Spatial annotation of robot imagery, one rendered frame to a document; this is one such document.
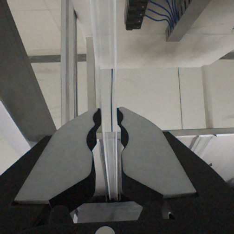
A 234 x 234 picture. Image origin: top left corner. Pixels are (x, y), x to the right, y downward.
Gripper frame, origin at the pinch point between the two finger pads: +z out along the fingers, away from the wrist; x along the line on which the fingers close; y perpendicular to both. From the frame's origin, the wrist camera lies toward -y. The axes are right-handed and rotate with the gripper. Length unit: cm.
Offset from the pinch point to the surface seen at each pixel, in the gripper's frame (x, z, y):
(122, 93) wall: 14, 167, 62
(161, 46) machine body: 23, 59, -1
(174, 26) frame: 20.9, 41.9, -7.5
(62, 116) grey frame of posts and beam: -13.5, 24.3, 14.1
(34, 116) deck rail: -8.1, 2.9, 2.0
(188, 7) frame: 21.1, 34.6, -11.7
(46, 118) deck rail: -8.1, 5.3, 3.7
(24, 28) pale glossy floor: -81, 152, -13
